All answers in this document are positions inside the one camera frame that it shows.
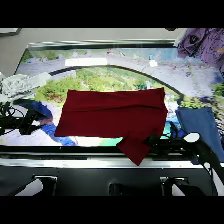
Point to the white garment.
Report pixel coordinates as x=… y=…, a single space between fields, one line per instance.
x=18 y=85

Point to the red T-shirt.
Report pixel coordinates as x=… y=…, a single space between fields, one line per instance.
x=110 y=113

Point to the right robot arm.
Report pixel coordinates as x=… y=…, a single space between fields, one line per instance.
x=192 y=137

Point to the silver frame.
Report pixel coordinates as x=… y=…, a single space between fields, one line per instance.
x=100 y=163

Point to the blue garment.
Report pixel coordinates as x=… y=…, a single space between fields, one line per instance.
x=200 y=125

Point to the purple garment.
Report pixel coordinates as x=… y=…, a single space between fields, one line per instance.
x=203 y=43

